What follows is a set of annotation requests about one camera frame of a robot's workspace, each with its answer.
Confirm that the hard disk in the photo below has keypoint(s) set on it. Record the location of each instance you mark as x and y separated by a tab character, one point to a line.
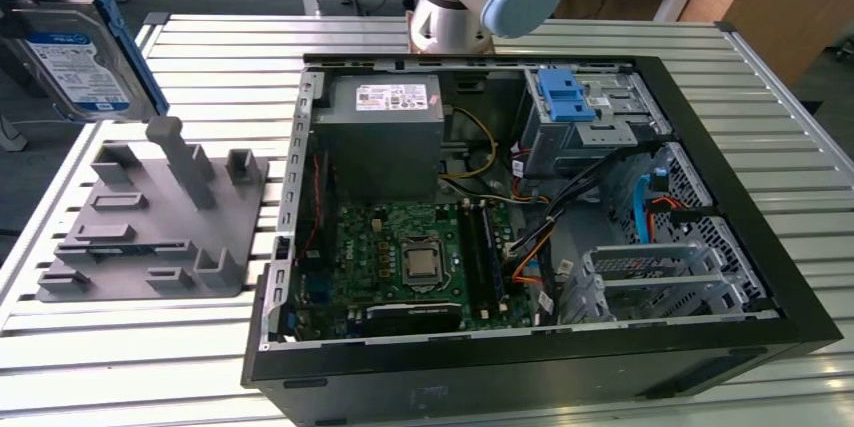
74	62

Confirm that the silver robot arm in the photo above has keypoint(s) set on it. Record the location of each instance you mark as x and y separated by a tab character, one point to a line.
454	22

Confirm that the metal disk bay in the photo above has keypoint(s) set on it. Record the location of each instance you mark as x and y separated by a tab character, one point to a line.
655	281

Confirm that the black mesh bin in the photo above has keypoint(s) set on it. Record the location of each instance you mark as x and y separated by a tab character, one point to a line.
23	77

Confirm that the grey chair foot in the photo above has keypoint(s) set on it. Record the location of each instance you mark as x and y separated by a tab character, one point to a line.
10	139

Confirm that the grey parts rack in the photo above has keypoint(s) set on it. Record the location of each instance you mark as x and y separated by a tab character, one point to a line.
174	227

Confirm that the grey power supply unit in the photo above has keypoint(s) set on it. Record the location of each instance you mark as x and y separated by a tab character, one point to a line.
374	157

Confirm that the green motherboard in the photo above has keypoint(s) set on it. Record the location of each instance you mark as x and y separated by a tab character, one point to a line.
361	247

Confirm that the CPU socket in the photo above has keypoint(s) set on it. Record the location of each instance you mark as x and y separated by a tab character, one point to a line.
424	239

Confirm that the silver CPU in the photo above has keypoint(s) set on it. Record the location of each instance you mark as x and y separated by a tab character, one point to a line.
421	263

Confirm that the blue drive latch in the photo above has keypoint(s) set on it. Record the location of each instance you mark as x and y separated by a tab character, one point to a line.
564	97

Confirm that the black RAM slot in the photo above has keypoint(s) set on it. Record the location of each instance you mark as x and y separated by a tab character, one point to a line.
470	257

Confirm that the black graphics card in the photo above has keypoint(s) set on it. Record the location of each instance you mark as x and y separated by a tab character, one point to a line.
410	319

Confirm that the RAM stick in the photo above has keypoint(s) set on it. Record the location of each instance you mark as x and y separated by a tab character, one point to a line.
493	267

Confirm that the metal optical drive cage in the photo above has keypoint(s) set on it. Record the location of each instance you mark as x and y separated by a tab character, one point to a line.
601	137

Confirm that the black PC case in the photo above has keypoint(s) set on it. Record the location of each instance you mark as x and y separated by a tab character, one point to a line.
468	377

